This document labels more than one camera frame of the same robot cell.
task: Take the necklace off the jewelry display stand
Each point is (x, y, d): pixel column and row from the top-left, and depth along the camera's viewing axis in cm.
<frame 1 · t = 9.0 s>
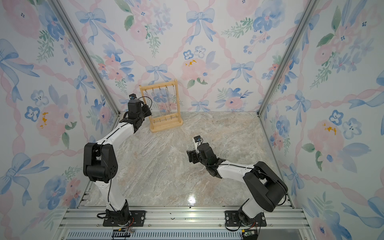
left hand: (146, 105, 94), fingers open
right hand: (193, 148, 90), fingers open
wooden jewelry display stand: (164, 122, 109), point 6 cm above the table

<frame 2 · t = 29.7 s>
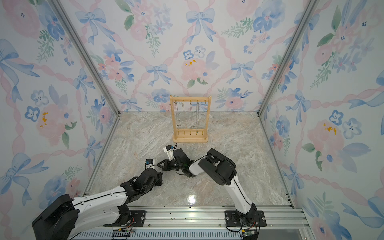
left hand: (163, 173, 87), fingers closed
right hand: (158, 164, 91), fingers closed
wooden jewelry display stand: (193, 135, 99), point 8 cm above the table

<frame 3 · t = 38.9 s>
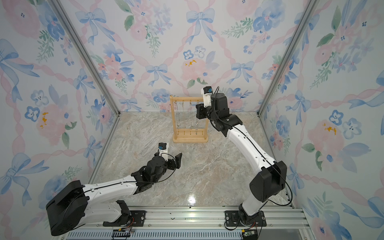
left hand: (175, 152, 82), fingers open
right hand: (197, 104, 77), fingers closed
the named things where they were.

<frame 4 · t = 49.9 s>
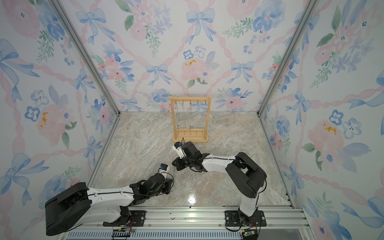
left hand: (174, 180, 85), fingers closed
right hand: (173, 162, 88), fingers closed
the named things where they were.

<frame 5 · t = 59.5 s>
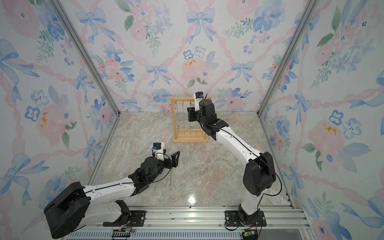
left hand: (174, 150, 82), fingers open
right hand: (190, 107, 82), fingers open
the named things where they were.

